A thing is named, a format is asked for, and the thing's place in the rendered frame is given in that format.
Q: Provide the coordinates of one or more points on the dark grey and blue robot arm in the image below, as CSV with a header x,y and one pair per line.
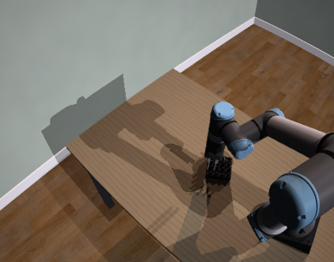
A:
x,y
298,197

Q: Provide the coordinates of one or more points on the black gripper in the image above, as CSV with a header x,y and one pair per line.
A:
x,y
214,150

